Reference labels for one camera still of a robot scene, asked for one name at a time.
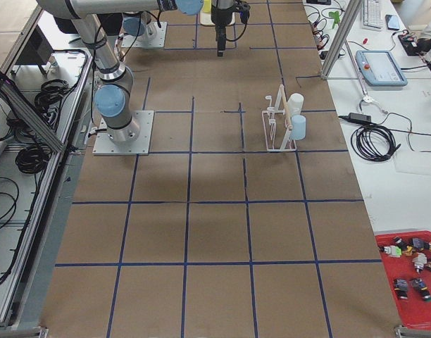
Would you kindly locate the black smartphone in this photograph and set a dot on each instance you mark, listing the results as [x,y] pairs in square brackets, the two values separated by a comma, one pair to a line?
[392,22]

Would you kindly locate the yellow plastic cup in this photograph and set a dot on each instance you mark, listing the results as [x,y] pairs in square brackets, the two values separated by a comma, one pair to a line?
[207,6]

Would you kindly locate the red parts tray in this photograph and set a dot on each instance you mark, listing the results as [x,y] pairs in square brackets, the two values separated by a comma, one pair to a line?
[407,260]

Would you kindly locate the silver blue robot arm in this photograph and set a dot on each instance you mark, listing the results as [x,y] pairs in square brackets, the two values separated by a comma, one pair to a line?
[84,15]
[139,24]

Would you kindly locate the white wire cup rack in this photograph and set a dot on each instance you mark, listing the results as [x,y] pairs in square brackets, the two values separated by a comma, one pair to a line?
[277,125]

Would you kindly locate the blue teach pendant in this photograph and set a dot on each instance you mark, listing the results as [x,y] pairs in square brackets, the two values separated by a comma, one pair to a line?
[380,69]

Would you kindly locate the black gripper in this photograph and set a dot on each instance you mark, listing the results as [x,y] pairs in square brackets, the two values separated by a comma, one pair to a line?
[220,15]

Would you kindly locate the green handled reacher grabber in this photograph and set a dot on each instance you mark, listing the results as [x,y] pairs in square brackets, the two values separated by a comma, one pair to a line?
[366,99]

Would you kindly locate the white plastic cup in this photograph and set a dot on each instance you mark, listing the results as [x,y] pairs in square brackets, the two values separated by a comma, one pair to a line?
[295,103]

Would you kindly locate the light blue cup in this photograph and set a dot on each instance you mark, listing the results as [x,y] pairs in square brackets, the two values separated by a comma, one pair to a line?
[298,127]

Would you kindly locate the black power adapter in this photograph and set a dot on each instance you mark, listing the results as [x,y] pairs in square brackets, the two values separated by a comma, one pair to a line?
[359,118]

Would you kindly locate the white keyboard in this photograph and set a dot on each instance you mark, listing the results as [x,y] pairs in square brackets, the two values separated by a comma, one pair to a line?
[371,15]

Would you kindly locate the aluminium frame post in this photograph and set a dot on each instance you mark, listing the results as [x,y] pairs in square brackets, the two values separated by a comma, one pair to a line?
[343,30]

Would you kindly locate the beige plastic tray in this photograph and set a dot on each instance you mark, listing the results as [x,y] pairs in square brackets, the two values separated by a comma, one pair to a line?
[205,19]

